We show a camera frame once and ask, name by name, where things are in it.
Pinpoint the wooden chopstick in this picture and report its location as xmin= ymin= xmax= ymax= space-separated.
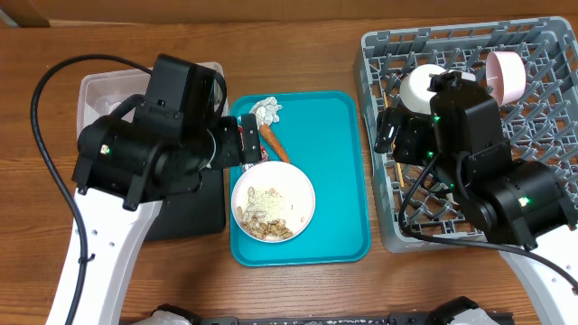
xmin=384 ymin=93 xmax=405 ymax=189

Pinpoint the orange carrot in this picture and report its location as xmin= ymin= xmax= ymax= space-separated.
xmin=259 ymin=124 xmax=291 ymax=163

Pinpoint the white bowl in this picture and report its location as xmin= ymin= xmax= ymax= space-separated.
xmin=399 ymin=64 xmax=455 ymax=116

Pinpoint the pink bowl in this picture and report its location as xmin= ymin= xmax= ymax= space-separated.
xmin=485 ymin=51 xmax=526 ymax=107

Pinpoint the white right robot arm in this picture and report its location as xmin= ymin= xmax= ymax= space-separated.
xmin=374 ymin=71 xmax=577 ymax=324

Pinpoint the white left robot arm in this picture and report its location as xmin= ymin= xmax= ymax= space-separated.
xmin=30 ymin=54 xmax=262 ymax=324

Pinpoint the grey dishwasher rack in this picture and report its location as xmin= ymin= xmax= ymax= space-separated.
xmin=353 ymin=16 xmax=577 ymax=253

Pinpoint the red foil snack wrapper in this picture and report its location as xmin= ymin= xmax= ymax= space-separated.
xmin=238 ymin=125 xmax=270 ymax=172

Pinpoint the crumpled white tissue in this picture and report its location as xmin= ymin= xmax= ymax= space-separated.
xmin=249 ymin=97 xmax=283 ymax=126

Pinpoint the pink plate with food scraps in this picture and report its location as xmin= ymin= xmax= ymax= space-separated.
xmin=231 ymin=162 xmax=316 ymax=244

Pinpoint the teal serving tray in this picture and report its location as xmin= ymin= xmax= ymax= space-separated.
xmin=230 ymin=90 xmax=371 ymax=267

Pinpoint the black rectangular tray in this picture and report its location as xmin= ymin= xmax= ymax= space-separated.
xmin=144 ymin=170 xmax=226 ymax=241

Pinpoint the clear plastic bin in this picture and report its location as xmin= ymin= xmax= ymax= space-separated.
xmin=76 ymin=61 xmax=227 ymax=139

